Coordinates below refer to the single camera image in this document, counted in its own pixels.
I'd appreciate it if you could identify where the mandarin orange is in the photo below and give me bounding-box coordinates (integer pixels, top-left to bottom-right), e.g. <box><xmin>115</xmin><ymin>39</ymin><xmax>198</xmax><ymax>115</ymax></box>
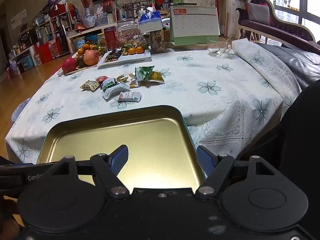
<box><xmin>136</xmin><ymin>46</ymin><xmax>144</xmax><ymax>54</ymax></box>
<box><xmin>127</xmin><ymin>47</ymin><xmax>136</xmax><ymax>55</ymax></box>

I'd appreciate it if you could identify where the white pink snack bar packet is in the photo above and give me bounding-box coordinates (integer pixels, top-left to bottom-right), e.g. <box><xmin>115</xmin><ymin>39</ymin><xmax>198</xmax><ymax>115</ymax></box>
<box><xmin>118</xmin><ymin>92</ymin><xmax>142</xmax><ymax>102</ymax></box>

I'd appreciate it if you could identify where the red white hawthorn packet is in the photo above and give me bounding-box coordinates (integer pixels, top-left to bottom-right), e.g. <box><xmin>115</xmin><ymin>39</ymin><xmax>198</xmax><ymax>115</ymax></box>
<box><xmin>96</xmin><ymin>76</ymin><xmax>108</xmax><ymax>83</ymax></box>

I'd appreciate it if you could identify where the black snack packet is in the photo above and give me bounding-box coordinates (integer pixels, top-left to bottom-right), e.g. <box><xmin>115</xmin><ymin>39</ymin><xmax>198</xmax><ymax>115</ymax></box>
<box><xmin>105</xmin><ymin>48</ymin><xmax>122</xmax><ymax>62</ymax></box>

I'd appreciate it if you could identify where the large pink-orange apple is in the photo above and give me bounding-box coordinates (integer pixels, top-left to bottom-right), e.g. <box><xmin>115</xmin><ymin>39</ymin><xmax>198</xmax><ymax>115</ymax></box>
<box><xmin>84</xmin><ymin>50</ymin><xmax>99</xmax><ymax>66</ymax></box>

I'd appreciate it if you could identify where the blue white porcelain vase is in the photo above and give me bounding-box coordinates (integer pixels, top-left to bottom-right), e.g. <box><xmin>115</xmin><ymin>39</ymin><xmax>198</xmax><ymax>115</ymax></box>
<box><xmin>82</xmin><ymin>8</ymin><xmax>96</xmax><ymax>29</ymax></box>

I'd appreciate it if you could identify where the dark purple chaise sofa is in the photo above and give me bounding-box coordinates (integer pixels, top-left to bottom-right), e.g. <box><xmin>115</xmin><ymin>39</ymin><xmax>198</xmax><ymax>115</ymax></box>
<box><xmin>236</xmin><ymin>0</ymin><xmax>319</xmax><ymax>55</ymax></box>

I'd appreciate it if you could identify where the clear glass jar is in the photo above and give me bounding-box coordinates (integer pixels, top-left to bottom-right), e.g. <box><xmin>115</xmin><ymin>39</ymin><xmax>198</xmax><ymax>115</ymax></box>
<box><xmin>117</xmin><ymin>18</ymin><xmax>141</xmax><ymax>47</ymax></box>

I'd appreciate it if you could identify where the red tin can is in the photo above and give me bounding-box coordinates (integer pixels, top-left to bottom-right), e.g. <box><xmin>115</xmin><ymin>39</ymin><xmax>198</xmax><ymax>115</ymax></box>
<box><xmin>104</xmin><ymin>27</ymin><xmax>119</xmax><ymax>51</ymax></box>

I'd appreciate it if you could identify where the wooden fruit tray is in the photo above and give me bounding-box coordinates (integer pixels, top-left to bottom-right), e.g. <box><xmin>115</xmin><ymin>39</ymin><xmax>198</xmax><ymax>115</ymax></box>
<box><xmin>57</xmin><ymin>52</ymin><xmax>102</xmax><ymax>76</ymax></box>

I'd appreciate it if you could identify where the long white snack packet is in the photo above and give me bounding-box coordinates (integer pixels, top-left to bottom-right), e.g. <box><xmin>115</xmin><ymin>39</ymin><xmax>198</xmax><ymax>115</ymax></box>
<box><xmin>102</xmin><ymin>82</ymin><xmax>130</xmax><ymax>100</ymax></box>

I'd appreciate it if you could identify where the red apple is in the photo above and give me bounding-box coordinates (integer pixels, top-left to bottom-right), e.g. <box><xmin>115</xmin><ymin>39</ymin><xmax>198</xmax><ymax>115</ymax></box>
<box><xmin>62</xmin><ymin>57</ymin><xmax>78</xmax><ymax>73</ymax></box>

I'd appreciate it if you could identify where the white rectangular plate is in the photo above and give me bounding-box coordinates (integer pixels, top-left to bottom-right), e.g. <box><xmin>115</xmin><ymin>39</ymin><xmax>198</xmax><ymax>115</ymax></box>
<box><xmin>97</xmin><ymin>50</ymin><xmax>152</xmax><ymax>68</ymax></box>

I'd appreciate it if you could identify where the gold metal tin tray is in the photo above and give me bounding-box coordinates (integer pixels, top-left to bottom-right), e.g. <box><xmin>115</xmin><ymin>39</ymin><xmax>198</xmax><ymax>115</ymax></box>
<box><xmin>37</xmin><ymin>105</ymin><xmax>203</xmax><ymax>191</ymax></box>

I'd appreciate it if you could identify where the glass cup with handle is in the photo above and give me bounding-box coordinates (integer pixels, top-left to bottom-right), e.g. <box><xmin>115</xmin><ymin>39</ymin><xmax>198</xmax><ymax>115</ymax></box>
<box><xmin>207</xmin><ymin>37</ymin><xmax>231</xmax><ymax>57</ymax></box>

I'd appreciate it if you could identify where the metal spoon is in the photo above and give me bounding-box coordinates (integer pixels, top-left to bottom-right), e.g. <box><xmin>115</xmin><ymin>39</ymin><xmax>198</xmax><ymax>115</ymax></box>
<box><xmin>218</xmin><ymin>36</ymin><xmax>234</xmax><ymax>49</ymax></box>

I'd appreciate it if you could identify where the blue tissue pack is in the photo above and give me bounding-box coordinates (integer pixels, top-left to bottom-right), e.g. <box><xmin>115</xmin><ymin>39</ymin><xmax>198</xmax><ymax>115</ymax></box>
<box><xmin>138</xmin><ymin>11</ymin><xmax>163</xmax><ymax>33</ymax></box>

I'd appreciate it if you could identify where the green white snack packet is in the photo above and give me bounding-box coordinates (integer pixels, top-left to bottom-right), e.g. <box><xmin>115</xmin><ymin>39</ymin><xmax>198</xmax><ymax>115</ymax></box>
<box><xmin>135</xmin><ymin>66</ymin><xmax>154</xmax><ymax>82</ymax></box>

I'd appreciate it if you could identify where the yellow green pea packet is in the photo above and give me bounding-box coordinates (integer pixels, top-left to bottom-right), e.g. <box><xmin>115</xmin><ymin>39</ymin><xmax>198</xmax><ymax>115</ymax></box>
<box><xmin>147</xmin><ymin>71</ymin><xmax>165</xmax><ymax>83</ymax></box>

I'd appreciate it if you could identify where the silver yellow snack packet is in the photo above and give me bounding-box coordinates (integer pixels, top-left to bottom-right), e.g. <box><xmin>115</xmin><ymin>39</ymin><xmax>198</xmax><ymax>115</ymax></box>
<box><xmin>129</xmin><ymin>73</ymin><xmax>140</xmax><ymax>88</ymax></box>

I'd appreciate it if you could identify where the white floral tablecloth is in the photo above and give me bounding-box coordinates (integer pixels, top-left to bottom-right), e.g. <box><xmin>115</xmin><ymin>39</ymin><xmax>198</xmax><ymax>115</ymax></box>
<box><xmin>5</xmin><ymin>39</ymin><xmax>302</xmax><ymax>163</ymax></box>

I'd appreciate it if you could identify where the small gold candy packet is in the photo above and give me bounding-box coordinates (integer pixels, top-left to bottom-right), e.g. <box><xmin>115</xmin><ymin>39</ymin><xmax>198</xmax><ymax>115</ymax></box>
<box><xmin>116</xmin><ymin>74</ymin><xmax>128</xmax><ymax>83</ymax></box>

